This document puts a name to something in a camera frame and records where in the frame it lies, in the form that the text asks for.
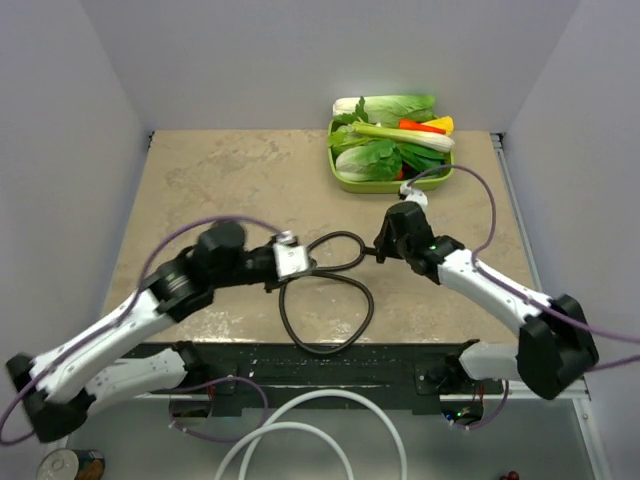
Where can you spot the green vegetable tray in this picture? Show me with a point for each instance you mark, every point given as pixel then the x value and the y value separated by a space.
pixel 341 137

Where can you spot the napa cabbage in front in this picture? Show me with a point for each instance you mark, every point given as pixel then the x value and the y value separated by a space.
pixel 378 161

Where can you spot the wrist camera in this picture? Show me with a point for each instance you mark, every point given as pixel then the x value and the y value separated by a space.
pixel 408 193
pixel 291 257

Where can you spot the black T-shaped fitting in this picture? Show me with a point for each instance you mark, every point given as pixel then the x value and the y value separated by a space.
pixel 372 250

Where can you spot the tin can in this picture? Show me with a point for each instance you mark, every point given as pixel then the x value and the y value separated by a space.
pixel 72 464

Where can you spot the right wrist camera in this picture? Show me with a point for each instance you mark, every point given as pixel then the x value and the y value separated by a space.
pixel 408 193

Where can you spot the black mounting base plate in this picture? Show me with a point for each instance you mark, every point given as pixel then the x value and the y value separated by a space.
pixel 411 377

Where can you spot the yellow pepper piece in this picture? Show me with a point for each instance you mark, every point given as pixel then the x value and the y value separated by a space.
pixel 442 125

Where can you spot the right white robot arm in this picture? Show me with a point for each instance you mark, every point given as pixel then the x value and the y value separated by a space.
pixel 553 347

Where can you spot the napa cabbage at back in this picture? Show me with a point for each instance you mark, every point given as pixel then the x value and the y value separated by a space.
pixel 387 109

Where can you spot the green celery stalk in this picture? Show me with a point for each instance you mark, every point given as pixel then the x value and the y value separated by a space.
pixel 437 142

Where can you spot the napa cabbage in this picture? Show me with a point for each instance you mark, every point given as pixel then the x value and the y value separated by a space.
pixel 378 161
pixel 387 109

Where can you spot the orange carrot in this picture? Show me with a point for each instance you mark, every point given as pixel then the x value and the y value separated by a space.
pixel 406 124

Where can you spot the dark green leafy vegetable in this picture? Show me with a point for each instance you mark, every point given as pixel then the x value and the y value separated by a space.
pixel 417 158

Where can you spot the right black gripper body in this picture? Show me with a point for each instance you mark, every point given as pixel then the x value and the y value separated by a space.
pixel 392 245

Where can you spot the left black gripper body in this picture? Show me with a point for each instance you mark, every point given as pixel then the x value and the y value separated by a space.
pixel 254 269

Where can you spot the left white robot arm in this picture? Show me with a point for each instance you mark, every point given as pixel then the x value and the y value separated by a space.
pixel 56 389

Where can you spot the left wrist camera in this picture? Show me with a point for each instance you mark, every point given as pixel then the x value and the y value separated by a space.
pixel 291 257

